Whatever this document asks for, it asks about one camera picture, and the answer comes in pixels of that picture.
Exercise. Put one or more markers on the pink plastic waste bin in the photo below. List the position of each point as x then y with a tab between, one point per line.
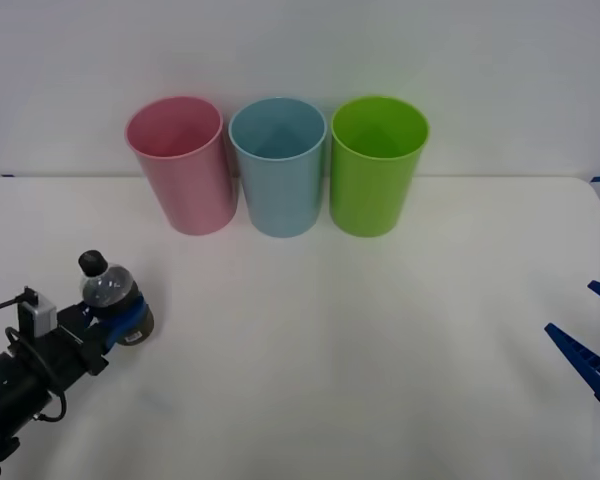
200	190

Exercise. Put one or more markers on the green plastic waste bin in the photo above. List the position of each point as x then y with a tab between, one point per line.
370	195

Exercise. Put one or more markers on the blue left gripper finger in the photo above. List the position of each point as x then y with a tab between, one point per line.
86	311
127	320

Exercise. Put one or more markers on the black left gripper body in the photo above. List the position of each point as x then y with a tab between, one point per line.
80	340

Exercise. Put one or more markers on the pale blue plastic waste bin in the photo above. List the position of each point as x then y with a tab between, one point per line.
285	195

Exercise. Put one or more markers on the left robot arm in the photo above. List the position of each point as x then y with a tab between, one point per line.
15	380

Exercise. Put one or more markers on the clear bottle with black cap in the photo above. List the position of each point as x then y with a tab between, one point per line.
107	287

